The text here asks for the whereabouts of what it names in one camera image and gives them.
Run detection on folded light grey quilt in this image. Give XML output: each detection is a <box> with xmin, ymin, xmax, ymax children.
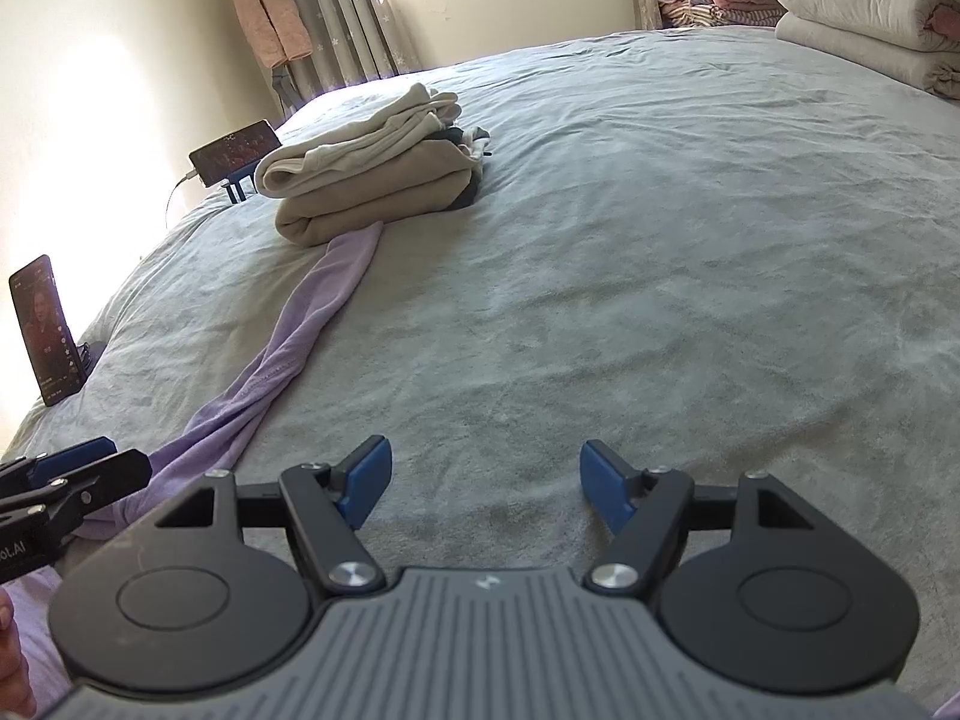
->
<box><xmin>761</xmin><ymin>0</ymin><xmax>960</xmax><ymax>53</ymax></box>

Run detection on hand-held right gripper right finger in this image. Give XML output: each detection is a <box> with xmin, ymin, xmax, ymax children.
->
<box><xmin>580</xmin><ymin>439</ymin><xmax>811</xmax><ymax>593</ymax></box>

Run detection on pink hanging jacket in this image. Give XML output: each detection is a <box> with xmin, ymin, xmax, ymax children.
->
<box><xmin>225</xmin><ymin>0</ymin><xmax>314</xmax><ymax>70</ymax></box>

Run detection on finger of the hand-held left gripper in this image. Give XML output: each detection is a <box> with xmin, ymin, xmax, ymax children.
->
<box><xmin>0</xmin><ymin>450</ymin><xmax>155</xmax><ymax>533</ymax></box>
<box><xmin>0</xmin><ymin>436</ymin><xmax>117</xmax><ymax>482</ymax></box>

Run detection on purple pants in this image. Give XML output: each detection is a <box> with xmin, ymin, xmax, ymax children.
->
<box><xmin>0</xmin><ymin>223</ymin><xmax>385</xmax><ymax>720</ymax></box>

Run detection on folded grey and pink quilt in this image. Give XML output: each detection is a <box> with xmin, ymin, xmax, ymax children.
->
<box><xmin>775</xmin><ymin>13</ymin><xmax>960</xmax><ymax>98</ymax></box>

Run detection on sideways black smartphone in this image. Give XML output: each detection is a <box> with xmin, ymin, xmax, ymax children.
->
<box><xmin>189</xmin><ymin>118</ymin><xmax>282</xmax><ymax>187</ymax></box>

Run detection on black phone stand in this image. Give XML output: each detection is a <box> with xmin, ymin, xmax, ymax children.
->
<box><xmin>75</xmin><ymin>341</ymin><xmax>110</xmax><ymax>383</ymax></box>

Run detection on folded cream garment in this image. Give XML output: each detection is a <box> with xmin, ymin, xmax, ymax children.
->
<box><xmin>253</xmin><ymin>82</ymin><xmax>460</xmax><ymax>200</ymax></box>

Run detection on upright black smartphone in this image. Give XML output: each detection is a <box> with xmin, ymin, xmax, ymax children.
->
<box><xmin>9</xmin><ymin>255</ymin><xmax>82</xmax><ymax>407</ymax></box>

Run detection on folded striped blanket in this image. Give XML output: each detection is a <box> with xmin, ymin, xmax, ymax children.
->
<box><xmin>656</xmin><ymin>0</ymin><xmax>788</xmax><ymax>29</ymax></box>

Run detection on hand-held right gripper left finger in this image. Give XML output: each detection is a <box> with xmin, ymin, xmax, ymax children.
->
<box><xmin>154</xmin><ymin>435</ymin><xmax>395</xmax><ymax>595</ymax></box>

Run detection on bed with grey sheet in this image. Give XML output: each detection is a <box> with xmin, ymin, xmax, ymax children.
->
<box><xmin>0</xmin><ymin>26</ymin><xmax>960</xmax><ymax>720</ymax></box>

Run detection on white charging cable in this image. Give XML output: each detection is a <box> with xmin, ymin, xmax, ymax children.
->
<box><xmin>166</xmin><ymin>172</ymin><xmax>197</xmax><ymax>226</ymax></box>

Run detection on person's left hand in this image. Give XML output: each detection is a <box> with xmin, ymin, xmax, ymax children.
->
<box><xmin>0</xmin><ymin>586</ymin><xmax>37</xmax><ymax>719</ymax></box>

